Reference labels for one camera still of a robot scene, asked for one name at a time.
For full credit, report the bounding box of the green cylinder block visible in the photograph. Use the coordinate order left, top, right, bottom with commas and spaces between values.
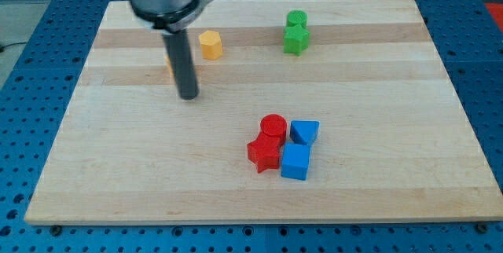
286, 10, 307, 29

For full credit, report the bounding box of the yellow heart block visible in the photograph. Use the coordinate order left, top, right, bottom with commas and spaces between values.
164, 55, 174, 78

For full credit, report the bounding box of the green star block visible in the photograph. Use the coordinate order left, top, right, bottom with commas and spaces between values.
283, 24, 310, 56

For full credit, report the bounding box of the wooden board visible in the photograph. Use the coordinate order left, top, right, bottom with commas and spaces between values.
24, 0, 502, 226

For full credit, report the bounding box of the blue cube block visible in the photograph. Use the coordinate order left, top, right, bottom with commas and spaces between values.
281, 142, 311, 181

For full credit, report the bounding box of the red star block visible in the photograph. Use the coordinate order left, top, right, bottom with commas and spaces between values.
247, 132, 281, 173

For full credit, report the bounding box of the yellow hexagon block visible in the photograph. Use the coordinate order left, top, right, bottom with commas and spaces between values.
199, 31, 223, 61

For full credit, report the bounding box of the blue triangle block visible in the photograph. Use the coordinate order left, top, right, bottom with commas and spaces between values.
290, 120, 320, 145

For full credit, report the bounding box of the red cylinder block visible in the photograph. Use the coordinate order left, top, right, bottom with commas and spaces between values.
260, 114, 287, 145

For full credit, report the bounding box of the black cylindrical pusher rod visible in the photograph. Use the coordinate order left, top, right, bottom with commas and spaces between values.
163, 29, 200, 100

